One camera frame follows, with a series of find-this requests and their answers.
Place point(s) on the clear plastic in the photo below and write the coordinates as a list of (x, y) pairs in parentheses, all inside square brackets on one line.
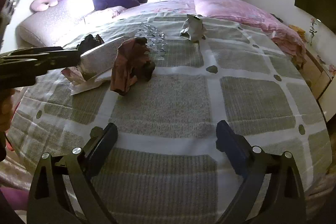
[(155, 35)]

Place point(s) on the grey headboard cushion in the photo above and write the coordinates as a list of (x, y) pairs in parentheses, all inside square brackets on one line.
[(52, 19)]

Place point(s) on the grey checked blanket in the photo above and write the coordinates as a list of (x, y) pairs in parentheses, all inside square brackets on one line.
[(168, 98)]

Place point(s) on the person's left hand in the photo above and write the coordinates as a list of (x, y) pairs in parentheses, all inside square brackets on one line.
[(5, 108)]

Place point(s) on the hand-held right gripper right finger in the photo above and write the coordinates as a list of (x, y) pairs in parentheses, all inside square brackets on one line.
[(233, 148)]

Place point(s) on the flower wall sticker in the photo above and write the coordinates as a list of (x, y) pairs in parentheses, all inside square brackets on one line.
[(313, 27)]

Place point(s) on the light wooden cabinet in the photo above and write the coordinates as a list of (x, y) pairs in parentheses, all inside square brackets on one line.
[(319, 77)]

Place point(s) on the pink neck pillow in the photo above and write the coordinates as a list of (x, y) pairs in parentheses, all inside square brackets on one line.
[(39, 5)]

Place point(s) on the pink quilt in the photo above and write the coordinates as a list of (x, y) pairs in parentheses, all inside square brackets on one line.
[(223, 3)]

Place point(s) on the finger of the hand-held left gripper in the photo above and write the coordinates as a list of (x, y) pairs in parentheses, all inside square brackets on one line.
[(60, 61), (39, 50)]

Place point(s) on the silver blister pack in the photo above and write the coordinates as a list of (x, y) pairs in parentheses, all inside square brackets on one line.
[(99, 58)]

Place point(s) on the white paper sheet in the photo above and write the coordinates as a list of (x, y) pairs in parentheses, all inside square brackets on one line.
[(84, 86)]

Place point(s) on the red-brown wrapper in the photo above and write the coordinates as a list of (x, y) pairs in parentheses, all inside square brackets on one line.
[(128, 64)]

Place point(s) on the yellow cloth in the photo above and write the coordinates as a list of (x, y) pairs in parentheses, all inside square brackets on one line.
[(296, 31)]

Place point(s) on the dark wrapper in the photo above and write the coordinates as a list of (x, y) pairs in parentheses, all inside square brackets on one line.
[(90, 42)]

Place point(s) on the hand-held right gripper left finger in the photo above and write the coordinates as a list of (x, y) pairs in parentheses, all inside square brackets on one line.
[(102, 150)]

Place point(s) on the pink floral bed sheet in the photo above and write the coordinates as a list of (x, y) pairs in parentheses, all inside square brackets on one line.
[(162, 3)]

